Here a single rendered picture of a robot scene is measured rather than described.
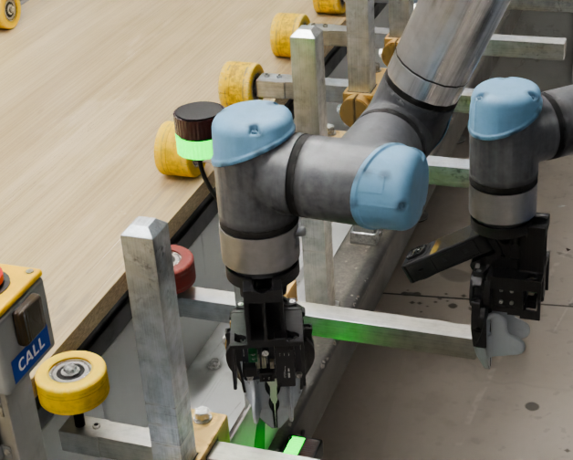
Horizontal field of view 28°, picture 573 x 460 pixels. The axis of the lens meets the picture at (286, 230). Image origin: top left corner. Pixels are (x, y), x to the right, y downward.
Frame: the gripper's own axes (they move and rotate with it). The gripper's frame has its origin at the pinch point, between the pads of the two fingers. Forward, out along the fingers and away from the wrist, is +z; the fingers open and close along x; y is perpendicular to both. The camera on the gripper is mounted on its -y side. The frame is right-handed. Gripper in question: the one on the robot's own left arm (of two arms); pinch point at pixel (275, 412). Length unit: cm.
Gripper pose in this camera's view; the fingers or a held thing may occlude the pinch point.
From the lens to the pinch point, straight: 122.6
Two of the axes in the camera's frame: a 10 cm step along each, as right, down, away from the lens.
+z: 0.6, 8.7, 4.9
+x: 10.0, -0.6, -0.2
